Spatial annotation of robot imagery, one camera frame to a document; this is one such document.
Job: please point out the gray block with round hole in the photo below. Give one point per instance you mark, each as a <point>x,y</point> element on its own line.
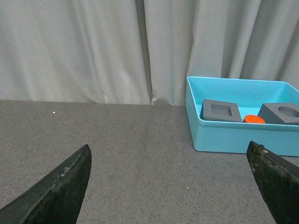
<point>279,113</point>

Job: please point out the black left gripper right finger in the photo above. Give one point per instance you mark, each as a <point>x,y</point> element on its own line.
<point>278,182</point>

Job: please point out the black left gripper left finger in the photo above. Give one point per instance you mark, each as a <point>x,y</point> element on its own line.
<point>55,199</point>

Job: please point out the white curtain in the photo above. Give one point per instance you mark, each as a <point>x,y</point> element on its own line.
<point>141,51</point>

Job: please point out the light blue plastic box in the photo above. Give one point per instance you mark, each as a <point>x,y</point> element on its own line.
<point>249,95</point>

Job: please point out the orange cylinder part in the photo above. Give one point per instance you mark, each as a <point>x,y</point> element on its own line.
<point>253,119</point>

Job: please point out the gray block with square hole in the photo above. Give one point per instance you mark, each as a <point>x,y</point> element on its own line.
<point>213,110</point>

